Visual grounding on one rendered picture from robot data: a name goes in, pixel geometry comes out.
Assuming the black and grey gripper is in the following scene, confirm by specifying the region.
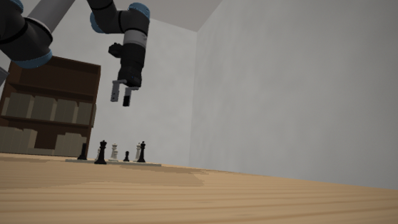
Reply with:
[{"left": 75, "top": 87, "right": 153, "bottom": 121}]
[{"left": 108, "top": 30, "right": 147, "bottom": 106}]

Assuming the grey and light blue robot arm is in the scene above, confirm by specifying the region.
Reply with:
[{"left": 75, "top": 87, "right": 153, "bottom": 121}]
[{"left": 0, "top": 0, "right": 150, "bottom": 68}]

